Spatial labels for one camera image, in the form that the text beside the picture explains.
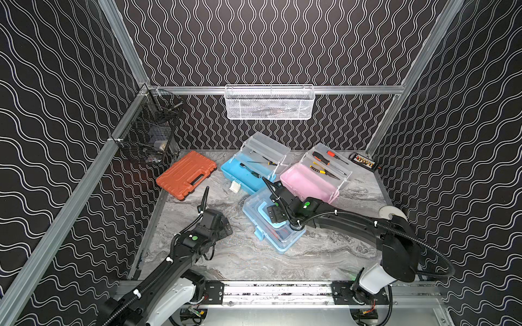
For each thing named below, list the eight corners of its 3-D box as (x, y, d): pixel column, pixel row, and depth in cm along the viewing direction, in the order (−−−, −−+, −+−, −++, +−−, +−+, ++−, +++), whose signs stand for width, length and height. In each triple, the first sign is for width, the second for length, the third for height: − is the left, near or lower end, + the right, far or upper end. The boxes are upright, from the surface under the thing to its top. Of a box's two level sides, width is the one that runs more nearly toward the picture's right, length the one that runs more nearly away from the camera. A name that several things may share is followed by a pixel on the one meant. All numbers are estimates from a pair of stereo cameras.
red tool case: (159, 186, 107) (154, 179, 102) (194, 157, 121) (192, 149, 116) (182, 202, 101) (178, 196, 96) (217, 170, 114) (215, 162, 110)
